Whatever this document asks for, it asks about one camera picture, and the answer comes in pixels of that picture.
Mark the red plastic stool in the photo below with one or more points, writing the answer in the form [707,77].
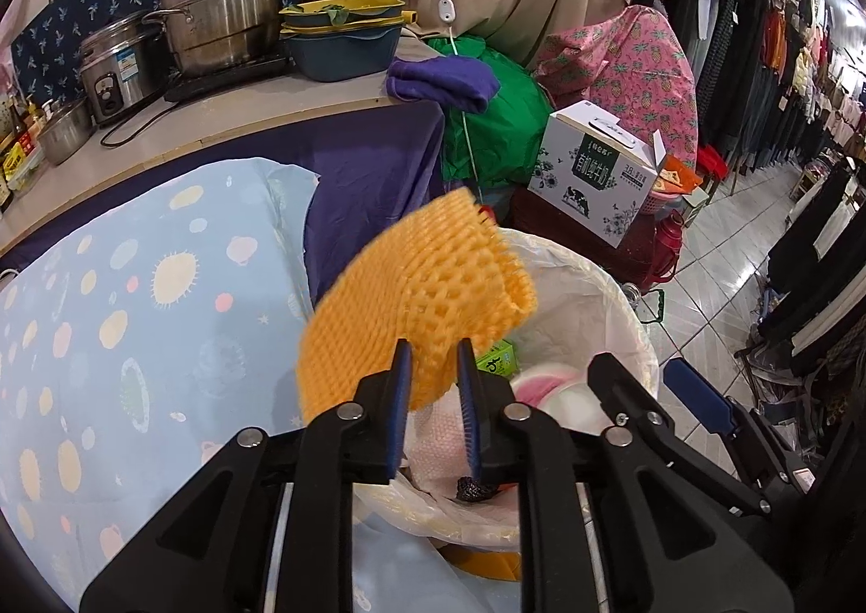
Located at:
[710,161]

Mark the dark red storage box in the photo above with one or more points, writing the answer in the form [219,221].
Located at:
[548,227]

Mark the pink pineapple print cover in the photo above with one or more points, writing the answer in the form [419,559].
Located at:
[622,58]

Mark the row of hanging clothes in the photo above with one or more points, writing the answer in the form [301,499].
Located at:
[744,45]

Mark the purple folded cloth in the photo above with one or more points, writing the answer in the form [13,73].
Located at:
[440,82]

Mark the steel wool scourer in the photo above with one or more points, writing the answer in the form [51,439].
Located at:
[473,489]

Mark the green plastic bag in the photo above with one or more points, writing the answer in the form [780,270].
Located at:
[500,126]

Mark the row of condiment bottles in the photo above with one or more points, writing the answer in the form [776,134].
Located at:
[20,153]

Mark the black induction cooker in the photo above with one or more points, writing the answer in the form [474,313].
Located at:
[230,79]

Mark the yellow rimmed plastic basin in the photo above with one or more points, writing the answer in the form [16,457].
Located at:
[358,11]

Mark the light green carton box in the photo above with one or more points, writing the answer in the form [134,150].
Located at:
[497,359]

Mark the steel rice cooker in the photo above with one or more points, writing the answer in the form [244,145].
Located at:
[122,79]

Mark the pink plastic basket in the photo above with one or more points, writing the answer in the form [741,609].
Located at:
[670,197]

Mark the light blue spotted tablecloth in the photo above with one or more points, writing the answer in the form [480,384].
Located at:
[135,349]

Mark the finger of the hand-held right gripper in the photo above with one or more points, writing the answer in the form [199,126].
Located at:
[700,393]
[609,383]

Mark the small steel lidded pot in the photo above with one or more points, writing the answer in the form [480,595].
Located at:
[64,133]

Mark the bin with white liner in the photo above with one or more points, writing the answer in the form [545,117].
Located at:
[595,315]

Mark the red bottle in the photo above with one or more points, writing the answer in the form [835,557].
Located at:
[666,248]

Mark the white printed carton box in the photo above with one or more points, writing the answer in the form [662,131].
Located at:
[588,180]

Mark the white pink round container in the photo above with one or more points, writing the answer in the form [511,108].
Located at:
[555,393]

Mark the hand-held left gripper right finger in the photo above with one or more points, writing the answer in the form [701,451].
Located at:
[468,410]

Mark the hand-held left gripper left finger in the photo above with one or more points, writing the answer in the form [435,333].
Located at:
[400,410]

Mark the orange foam fruit net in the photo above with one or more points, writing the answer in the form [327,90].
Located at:
[419,288]

